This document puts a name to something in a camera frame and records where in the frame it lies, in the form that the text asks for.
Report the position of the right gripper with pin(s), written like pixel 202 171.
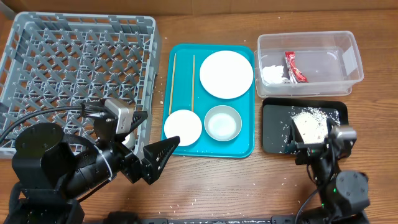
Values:
pixel 311 149

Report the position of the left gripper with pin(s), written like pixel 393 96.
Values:
pixel 150 171

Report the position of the white rice pile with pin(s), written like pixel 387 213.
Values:
pixel 310 121

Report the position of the small white bowl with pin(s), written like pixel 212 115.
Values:
pixel 185 124

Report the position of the red snack wrapper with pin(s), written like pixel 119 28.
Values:
pixel 295 75

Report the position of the white tissue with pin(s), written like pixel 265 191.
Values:
pixel 274 75

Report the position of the grey bowl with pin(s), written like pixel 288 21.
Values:
pixel 223 123

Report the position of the wooden chopstick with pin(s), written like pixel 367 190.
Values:
pixel 193 84
pixel 172 84

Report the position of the large white plate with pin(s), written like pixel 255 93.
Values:
pixel 226 74

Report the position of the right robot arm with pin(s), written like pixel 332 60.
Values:
pixel 340 196

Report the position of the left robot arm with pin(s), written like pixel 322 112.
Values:
pixel 57 171

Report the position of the grey dishwasher rack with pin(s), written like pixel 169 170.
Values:
pixel 53 61

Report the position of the white cup in rack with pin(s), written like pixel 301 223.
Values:
pixel 130 141

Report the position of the black tray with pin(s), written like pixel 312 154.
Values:
pixel 271 107

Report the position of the clear plastic bin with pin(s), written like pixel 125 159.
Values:
pixel 330 60

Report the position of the teal plastic tray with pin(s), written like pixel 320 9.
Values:
pixel 184 91

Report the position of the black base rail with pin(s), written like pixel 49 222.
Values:
pixel 276 219

